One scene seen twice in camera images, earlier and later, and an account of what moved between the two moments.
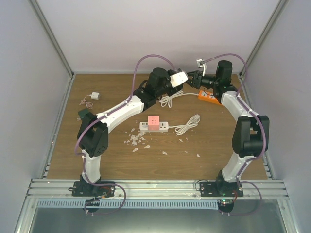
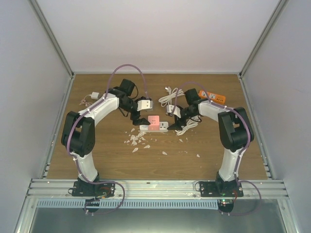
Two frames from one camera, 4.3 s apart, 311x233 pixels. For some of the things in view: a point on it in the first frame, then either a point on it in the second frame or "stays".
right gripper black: x=196 y=81 -> x=176 y=126
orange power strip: x=208 y=96 stays
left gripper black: x=179 y=88 -> x=139 y=122
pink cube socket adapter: x=153 y=123 stays
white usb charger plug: x=95 y=95 stays
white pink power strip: x=164 y=127 stays
